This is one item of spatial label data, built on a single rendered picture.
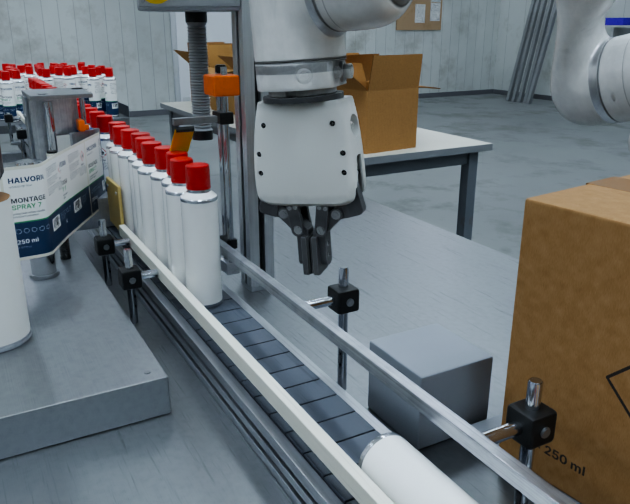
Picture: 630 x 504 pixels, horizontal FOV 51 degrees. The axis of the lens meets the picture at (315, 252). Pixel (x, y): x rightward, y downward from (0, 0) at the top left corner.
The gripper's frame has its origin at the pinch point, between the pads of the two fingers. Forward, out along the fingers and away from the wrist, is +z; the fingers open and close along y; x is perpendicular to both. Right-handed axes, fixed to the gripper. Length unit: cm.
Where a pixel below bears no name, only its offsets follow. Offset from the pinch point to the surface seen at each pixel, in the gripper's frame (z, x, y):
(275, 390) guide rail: 13.4, 4.7, 3.7
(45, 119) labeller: -9, -43, 67
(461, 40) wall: 2, -1211, 128
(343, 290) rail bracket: 8.2, -10.2, 0.5
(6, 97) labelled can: -6, -161, 187
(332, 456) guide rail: 14.2, 13.0, -4.9
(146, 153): -5, -32, 39
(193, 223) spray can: 2.6, -17.9, 23.8
